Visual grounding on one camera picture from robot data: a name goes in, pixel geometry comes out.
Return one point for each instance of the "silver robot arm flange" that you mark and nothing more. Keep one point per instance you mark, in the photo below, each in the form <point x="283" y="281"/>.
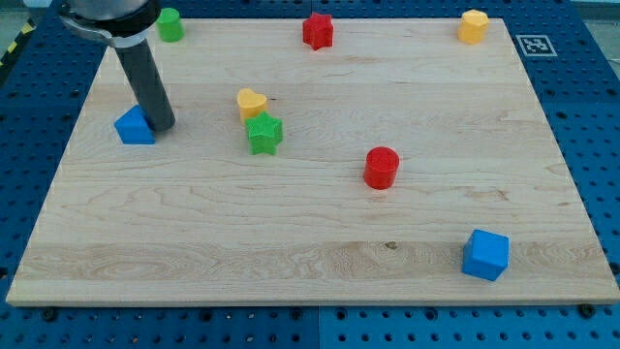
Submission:
<point x="116" y="23"/>

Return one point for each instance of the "green star block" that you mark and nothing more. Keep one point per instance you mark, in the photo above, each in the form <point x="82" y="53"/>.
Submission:
<point x="264" y="133"/>

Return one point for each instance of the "yellow heart block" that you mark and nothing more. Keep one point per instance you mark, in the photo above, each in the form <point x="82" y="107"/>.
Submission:
<point x="250" y="103"/>

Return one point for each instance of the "red star block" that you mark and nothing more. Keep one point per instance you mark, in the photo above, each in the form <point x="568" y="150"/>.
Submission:
<point x="317" y="31"/>

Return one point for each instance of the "red cylinder block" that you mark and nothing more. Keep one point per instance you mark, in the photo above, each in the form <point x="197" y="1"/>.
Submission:
<point x="381" y="166"/>

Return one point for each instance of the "wooden board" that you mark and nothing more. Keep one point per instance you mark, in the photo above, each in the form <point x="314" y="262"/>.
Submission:
<point x="196" y="220"/>

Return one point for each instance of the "blue triangle block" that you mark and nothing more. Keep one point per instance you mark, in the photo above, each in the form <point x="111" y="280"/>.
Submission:
<point x="132" y="127"/>

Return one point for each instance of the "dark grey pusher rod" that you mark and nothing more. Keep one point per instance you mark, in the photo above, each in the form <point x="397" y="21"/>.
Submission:
<point x="141" y="71"/>

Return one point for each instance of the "blue cube block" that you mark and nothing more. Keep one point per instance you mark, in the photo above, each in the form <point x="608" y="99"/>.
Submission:
<point x="486" y="255"/>

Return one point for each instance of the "green cylinder block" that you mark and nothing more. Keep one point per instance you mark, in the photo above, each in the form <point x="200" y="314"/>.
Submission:
<point x="169" y="25"/>

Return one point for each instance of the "yellow hexagon block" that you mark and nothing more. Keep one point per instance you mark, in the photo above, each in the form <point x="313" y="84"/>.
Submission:
<point x="472" y="27"/>

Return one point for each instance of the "white fiducial marker tag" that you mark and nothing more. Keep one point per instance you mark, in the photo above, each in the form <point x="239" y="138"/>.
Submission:
<point x="535" y="45"/>

